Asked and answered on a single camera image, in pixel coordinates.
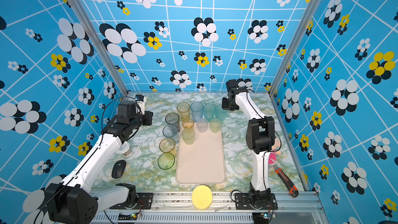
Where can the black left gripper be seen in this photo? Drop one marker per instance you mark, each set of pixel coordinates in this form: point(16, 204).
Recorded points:
point(147, 116)

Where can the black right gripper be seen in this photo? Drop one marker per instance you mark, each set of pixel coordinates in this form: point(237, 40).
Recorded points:
point(225, 107)

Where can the tall teal glass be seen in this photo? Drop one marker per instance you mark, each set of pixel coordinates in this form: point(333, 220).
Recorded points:
point(209, 111)

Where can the pale green glass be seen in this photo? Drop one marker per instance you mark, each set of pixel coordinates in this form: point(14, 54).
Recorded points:
point(215, 125)
point(188, 136)

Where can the small clear glass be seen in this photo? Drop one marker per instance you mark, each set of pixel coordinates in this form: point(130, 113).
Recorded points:
point(202, 125)

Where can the small amber glass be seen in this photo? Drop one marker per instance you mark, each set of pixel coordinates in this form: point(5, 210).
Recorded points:
point(188, 123)

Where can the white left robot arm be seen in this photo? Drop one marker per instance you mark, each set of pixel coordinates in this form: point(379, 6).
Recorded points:
point(72, 201)

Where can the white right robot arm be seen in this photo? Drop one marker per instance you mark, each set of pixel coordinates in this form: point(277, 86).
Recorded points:
point(260, 137)

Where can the pale pink rectangular tray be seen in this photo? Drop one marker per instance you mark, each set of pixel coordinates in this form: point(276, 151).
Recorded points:
point(201, 161)

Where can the tall green-teal glass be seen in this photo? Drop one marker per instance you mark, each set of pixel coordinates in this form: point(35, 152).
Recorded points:
point(221, 114)

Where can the white tape roll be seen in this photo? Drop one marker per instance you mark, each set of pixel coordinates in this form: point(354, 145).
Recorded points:
point(124, 149)

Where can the tall blue glass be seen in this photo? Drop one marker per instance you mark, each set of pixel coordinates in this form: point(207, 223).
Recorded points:
point(197, 111)

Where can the grey-blue glass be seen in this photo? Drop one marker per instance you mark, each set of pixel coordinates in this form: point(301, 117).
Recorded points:
point(171, 131)

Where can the grey glass rear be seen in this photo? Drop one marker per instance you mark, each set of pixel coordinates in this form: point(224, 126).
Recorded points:
point(173, 119)

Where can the yellow glass left column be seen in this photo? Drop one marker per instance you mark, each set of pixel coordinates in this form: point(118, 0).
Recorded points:
point(168, 145)

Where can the tall amber glass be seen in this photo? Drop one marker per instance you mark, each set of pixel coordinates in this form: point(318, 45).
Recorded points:
point(183, 109)

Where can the black computer mouse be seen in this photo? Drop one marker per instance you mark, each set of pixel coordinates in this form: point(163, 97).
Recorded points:
point(118, 169)

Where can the green glass left column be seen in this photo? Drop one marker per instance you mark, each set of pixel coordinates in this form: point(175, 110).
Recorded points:
point(167, 161)

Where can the pink plush doll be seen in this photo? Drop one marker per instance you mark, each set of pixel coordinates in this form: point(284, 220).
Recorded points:
point(273, 155)

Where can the yellow round sponge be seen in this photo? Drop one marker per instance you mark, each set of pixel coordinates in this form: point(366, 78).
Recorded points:
point(202, 197)

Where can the red black utility knife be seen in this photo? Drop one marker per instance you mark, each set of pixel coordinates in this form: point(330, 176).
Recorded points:
point(287, 181)

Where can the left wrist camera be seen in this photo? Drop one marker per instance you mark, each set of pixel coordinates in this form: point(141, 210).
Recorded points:
point(132, 106)

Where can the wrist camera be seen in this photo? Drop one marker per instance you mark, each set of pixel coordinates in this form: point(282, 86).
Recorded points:
point(132, 106)
point(232, 84)

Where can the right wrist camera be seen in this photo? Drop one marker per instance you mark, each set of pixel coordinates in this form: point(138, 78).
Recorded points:
point(232, 84)

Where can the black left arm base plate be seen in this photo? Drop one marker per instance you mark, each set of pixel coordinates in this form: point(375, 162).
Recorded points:
point(143, 202)

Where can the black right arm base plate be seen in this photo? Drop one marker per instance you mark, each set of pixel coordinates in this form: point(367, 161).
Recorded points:
point(243, 201)

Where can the aluminium front rail frame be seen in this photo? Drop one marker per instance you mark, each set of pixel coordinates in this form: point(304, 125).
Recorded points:
point(177, 208)

